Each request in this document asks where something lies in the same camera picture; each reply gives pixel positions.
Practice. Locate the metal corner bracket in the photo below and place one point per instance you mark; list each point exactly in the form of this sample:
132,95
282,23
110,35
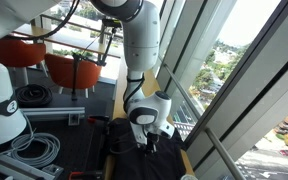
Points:
53,170
74,119

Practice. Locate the wooden counter top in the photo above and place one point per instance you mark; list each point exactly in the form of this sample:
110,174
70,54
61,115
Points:
67,41

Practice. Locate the grey wrist camera unit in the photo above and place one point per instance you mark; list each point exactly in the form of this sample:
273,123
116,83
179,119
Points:
139,133

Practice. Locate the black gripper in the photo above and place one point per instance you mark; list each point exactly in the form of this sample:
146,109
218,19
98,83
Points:
151,138

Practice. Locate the clear plastic cup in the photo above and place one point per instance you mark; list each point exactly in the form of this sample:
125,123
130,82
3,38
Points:
189,177

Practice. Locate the aluminium extrusion rail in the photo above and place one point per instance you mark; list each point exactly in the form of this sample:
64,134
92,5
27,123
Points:
14,166
50,112

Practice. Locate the black stereo camera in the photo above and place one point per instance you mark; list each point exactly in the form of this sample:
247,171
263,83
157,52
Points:
112,22

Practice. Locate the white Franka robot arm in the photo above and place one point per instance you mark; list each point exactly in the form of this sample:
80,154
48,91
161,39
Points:
140,40

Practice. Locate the black camera stand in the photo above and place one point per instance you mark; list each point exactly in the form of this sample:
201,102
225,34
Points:
74,76

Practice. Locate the orange chair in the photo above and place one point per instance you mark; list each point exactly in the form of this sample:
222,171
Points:
72,71
17,51

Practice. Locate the black zip jersey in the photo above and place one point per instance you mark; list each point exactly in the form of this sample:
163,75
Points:
157,166

